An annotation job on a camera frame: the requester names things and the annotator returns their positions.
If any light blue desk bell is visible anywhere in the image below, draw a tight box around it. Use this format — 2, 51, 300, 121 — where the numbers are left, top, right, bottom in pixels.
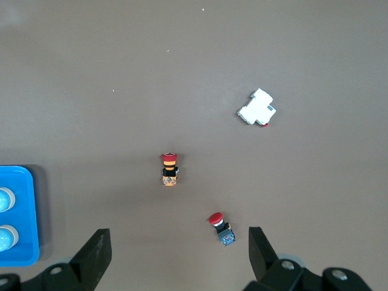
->
0, 187, 16, 213
0, 224, 19, 252

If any red yellow emergency stop button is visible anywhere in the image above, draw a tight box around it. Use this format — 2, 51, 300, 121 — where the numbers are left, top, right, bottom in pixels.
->
161, 152, 179, 187

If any white circuit breaker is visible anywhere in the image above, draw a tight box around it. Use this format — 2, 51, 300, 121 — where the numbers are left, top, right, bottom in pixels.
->
236, 88, 277, 127

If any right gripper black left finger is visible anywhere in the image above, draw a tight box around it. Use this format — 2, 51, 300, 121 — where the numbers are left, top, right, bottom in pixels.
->
0, 229, 112, 291

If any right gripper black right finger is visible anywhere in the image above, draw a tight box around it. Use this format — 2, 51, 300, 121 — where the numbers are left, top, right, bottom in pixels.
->
244, 226, 373, 291

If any blue plastic tray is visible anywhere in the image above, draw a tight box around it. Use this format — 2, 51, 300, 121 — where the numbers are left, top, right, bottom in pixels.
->
0, 166, 40, 267

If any red pushbutton black body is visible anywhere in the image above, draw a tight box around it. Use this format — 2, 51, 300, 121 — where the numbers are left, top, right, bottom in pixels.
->
208, 212, 236, 247

